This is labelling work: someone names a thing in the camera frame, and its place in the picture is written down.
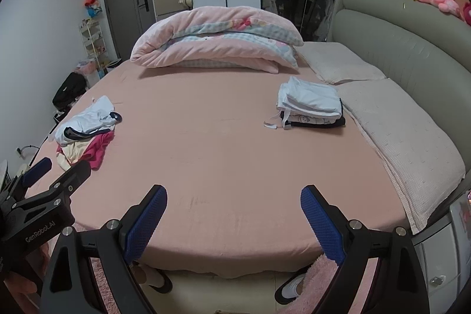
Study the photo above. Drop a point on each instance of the white nightstand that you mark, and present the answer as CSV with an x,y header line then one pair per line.
x,y
441,262

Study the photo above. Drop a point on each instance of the folded pink duvet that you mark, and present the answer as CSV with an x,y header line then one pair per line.
x,y
220,19

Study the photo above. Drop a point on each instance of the bed with pink sheet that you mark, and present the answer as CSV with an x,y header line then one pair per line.
x,y
220,152

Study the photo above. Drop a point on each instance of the black bag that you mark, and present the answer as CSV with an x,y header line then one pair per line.
x,y
70,87

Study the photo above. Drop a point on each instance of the grey green bed headboard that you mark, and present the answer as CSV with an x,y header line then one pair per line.
x,y
397,27

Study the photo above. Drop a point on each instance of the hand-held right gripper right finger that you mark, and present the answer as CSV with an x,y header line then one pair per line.
x,y
320,222

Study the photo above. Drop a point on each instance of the person's left shoe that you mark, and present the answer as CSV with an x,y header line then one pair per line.
x,y
158,281

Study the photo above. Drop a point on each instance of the stack of folded clothes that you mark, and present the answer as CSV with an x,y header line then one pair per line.
x,y
312,100

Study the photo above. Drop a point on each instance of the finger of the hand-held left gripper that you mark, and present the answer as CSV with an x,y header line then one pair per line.
x,y
36,168
70,179

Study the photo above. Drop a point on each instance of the person's left hand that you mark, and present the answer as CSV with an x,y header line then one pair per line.
x,y
20,286

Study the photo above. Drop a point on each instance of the white wall socket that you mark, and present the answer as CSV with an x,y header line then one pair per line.
x,y
19,151

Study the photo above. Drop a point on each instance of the person's shoe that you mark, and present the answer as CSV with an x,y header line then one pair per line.
x,y
158,281
290,290

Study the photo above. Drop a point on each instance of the beige pillow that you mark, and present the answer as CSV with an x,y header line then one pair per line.
x,y
338,60
401,137

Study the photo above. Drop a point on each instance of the person's right shoe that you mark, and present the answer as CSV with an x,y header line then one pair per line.
x,y
290,290

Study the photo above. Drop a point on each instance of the white shelf rack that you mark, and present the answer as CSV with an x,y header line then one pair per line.
x,y
92,41

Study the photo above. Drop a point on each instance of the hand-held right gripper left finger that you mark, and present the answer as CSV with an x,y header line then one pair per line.
x,y
147,222

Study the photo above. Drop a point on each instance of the magenta garment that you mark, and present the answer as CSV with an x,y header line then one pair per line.
x,y
97,152

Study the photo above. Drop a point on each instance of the light blue navy-trimmed t-shirt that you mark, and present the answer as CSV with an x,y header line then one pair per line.
x,y
92,115

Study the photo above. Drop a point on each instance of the beige cabinet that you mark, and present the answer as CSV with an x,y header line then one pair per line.
x,y
169,1

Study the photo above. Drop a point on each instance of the red and blue plush toy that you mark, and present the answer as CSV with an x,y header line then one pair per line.
x,y
92,7

